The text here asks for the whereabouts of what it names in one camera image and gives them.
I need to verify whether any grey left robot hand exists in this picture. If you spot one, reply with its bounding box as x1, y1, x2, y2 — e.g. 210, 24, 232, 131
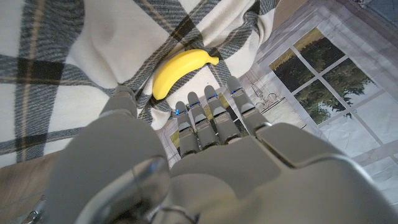
43, 76, 398, 224

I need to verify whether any yellow toy banana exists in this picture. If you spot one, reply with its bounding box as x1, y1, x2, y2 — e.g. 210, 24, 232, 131
152, 49, 220, 101

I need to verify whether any beige plaid scarf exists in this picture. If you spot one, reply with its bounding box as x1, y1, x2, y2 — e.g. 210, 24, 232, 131
0, 0, 277, 169

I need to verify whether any printed window backdrop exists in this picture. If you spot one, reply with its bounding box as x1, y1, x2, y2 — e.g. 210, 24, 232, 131
157, 0, 398, 206

